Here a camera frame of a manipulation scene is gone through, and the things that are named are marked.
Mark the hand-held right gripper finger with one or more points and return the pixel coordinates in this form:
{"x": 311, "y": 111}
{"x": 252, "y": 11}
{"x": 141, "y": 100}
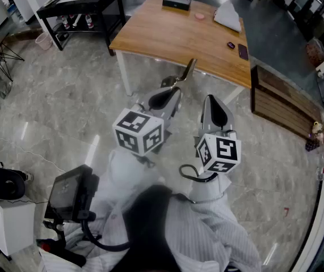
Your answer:
{"x": 229, "y": 122}
{"x": 205, "y": 118}

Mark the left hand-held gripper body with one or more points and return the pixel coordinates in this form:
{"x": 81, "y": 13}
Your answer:
{"x": 139, "y": 133}

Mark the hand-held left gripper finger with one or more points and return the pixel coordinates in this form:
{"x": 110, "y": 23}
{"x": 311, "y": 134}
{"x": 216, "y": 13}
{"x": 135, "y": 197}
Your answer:
{"x": 151, "y": 96}
{"x": 171, "y": 108}

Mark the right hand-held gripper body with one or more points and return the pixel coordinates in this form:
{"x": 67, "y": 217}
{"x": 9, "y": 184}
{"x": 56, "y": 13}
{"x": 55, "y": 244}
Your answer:
{"x": 225, "y": 152}

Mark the person's right forearm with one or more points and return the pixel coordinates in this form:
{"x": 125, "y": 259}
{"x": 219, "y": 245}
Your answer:
{"x": 210, "y": 190}

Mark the person's left forearm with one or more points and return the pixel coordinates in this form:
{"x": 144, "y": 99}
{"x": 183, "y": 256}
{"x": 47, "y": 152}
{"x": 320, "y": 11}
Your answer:
{"x": 127, "y": 174}

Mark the slatted wooden bench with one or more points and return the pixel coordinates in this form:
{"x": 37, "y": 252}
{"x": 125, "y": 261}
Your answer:
{"x": 281, "y": 101}

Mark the wooden table with white legs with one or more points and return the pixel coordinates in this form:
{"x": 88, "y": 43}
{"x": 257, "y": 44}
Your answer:
{"x": 173, "y": 35}

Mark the dark smartphone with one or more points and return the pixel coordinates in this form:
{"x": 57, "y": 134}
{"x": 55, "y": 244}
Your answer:
{"x": 243, "y": 51}

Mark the dark earbuds case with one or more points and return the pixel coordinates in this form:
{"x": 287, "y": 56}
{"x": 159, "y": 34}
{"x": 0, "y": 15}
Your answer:
{"x": 230, "y": 45}

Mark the person's white knit sweater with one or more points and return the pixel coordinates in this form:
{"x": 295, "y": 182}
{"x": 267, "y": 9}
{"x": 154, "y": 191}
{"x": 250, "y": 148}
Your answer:
{"x": 207, "y": 231}

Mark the small plush toy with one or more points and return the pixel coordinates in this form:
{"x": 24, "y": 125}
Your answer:
{"x": 317, "y": 135}

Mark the pink round disc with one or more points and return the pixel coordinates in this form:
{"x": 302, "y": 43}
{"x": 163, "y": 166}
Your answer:
{"x": 199, "y": 16}

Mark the black screen device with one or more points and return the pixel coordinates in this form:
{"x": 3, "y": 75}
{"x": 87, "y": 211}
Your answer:
{"x": 65, "y": 193}

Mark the black open box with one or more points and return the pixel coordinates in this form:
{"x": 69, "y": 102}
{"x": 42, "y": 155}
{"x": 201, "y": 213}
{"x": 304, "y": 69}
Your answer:
{"x": 176, "y": 4}

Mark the clear water bottle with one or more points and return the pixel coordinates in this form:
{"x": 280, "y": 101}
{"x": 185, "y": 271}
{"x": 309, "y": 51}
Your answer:
{"x": 89, "y": 21}
{"x": 65, "y": 22}

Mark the white checked cloth bag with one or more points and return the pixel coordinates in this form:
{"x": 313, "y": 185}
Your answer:
{"x": 227, "y": 16}

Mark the black desk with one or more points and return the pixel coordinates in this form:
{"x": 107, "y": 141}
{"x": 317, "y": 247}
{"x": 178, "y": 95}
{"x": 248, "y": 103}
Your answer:
{"x": 93, "y": 3}

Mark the brown wicker basket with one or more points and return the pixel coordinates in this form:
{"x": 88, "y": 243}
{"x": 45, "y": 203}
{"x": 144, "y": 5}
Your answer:
{"x": 315, "y": 52}

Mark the pink wastebasket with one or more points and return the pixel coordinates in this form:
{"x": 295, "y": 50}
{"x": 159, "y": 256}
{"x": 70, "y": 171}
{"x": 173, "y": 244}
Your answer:
{"x": 44, "y": 41}

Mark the red and black tool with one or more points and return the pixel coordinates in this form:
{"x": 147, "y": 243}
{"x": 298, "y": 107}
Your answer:
{"x": 59, "y": 252}

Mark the black headset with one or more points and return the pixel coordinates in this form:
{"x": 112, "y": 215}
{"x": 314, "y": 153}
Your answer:
{"x": 4, "y": 184}

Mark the white cabinet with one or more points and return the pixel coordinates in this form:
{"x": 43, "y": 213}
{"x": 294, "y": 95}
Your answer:
{"x": 5, "y": 222}

